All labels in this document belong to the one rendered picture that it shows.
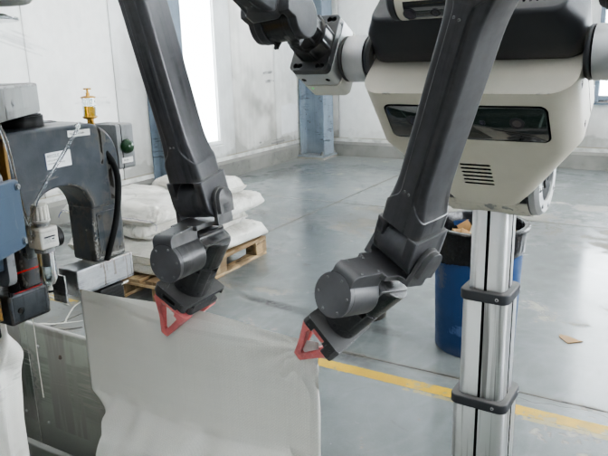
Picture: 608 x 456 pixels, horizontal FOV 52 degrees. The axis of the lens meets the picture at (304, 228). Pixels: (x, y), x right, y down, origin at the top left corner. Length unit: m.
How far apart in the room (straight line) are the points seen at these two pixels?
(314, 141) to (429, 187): 9.10
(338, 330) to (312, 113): 8.98
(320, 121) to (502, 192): 8.48
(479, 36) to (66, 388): 1.58
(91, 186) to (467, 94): 0.81
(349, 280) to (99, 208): 0.68
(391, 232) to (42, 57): 5.68
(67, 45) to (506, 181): 5.58
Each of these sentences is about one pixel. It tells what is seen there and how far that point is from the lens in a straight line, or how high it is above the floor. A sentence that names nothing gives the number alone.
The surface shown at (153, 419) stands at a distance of 1.18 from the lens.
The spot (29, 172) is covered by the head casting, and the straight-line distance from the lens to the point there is 1.19.
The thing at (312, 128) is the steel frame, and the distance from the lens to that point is 9.80.
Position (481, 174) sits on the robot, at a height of 1.22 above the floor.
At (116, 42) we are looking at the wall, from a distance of 6.92.
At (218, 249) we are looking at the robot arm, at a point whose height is 1.17.
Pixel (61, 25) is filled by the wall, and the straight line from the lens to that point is 6.49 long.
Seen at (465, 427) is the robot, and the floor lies 0.61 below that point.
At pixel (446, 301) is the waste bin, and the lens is 3.19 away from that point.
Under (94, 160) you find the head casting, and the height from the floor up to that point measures 1.27.
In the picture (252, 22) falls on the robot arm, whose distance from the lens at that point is 1.16.
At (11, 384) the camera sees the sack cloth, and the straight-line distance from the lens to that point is 1.58.
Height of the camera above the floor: 1.44
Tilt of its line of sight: 15 degrees down
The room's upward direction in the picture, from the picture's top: 2 degrees counter-clockwise
